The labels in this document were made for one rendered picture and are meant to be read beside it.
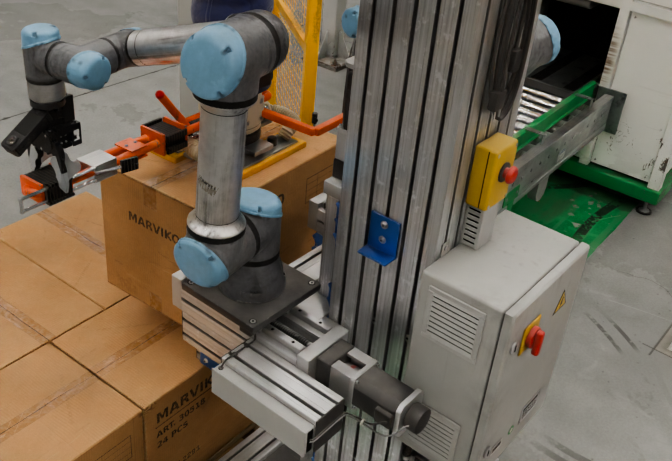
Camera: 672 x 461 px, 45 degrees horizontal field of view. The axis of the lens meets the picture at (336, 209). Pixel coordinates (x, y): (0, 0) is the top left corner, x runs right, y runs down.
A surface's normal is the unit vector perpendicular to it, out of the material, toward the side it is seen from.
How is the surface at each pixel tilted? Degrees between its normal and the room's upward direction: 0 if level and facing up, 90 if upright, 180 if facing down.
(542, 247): 0
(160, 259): 89
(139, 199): 89
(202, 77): 82
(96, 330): 0
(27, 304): 0
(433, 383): 90
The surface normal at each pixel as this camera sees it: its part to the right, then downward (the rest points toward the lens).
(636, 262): 0.08, -0.85
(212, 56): -0.48, 0.30
